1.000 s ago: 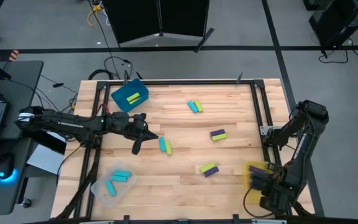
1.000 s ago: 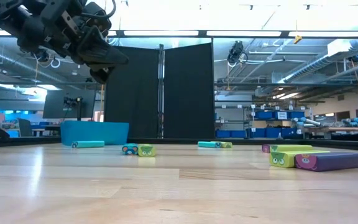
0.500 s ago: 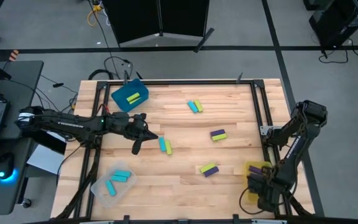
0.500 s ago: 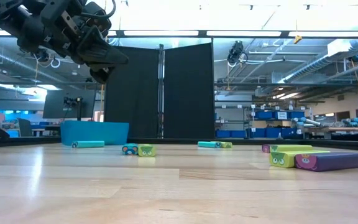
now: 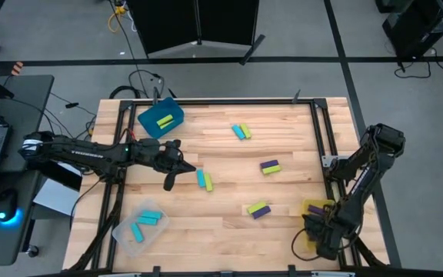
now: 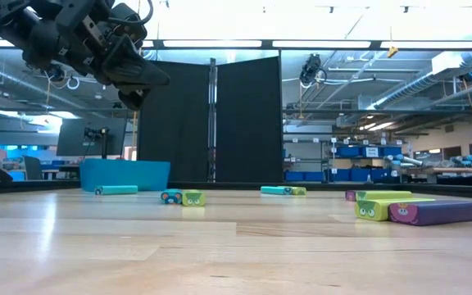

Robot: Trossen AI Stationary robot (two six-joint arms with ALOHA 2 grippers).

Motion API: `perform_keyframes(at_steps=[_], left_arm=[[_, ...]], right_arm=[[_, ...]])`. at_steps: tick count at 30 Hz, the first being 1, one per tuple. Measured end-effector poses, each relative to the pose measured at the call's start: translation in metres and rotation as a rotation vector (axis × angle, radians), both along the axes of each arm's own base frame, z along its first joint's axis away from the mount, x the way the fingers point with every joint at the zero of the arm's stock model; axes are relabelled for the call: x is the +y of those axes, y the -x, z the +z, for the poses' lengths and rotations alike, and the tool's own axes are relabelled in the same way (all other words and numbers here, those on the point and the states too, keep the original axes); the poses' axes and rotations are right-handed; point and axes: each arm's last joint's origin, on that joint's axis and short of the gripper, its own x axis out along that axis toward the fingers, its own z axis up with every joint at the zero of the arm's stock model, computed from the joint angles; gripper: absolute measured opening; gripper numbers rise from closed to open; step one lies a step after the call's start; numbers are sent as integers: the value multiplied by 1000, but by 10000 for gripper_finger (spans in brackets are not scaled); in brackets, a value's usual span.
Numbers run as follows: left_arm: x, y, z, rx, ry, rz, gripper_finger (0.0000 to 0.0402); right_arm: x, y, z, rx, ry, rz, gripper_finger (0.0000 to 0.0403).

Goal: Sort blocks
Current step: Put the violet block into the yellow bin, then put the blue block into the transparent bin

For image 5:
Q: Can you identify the black control box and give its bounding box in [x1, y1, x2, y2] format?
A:
[27, 155, 84, 192]

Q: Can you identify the silver mounting plate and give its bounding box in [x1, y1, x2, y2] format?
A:
[321, 155, 340, 169]

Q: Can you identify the black computer mouse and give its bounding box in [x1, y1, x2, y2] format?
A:
[0, 188, 25, 228]

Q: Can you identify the blue plastic bin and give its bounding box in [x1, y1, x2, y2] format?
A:
[136, 96, 185, 140]

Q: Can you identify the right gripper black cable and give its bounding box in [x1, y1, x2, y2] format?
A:
[291, 226, 322, 262]

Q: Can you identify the yellow plastic bin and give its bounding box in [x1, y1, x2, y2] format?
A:
[301, 199, 338, 251]

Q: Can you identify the black computer tower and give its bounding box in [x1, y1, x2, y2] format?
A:
[381, 0, 443, 62]

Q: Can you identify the clear plastic bin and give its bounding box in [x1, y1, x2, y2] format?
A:
[112, 199, 171, 258]

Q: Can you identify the yellow cable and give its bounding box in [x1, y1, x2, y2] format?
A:
[107, 2, 128, 34]

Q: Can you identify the coiled black cable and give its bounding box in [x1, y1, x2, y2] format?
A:
[108, 85, 142, 100]

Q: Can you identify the long black cable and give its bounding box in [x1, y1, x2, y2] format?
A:
[108, 0, 149, 99]

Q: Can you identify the white sheet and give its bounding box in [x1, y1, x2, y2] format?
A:
[32, 177, 77, 217]

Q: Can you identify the black floor cable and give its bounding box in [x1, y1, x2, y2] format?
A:
[393, 48, 443, 80]

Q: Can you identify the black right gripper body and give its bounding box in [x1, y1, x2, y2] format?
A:
[302, 213, 355, 261]

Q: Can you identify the black aluminium table frame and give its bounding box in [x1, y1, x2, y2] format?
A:
[67, 98, 390, 277]

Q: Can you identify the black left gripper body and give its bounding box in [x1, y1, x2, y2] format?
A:
[141, 138, 186, 192]

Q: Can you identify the black folding room divider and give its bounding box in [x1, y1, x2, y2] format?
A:
[127, 0, 267, 66]

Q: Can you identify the black side desk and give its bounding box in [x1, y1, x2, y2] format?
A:
[0, 74, 56, 269]

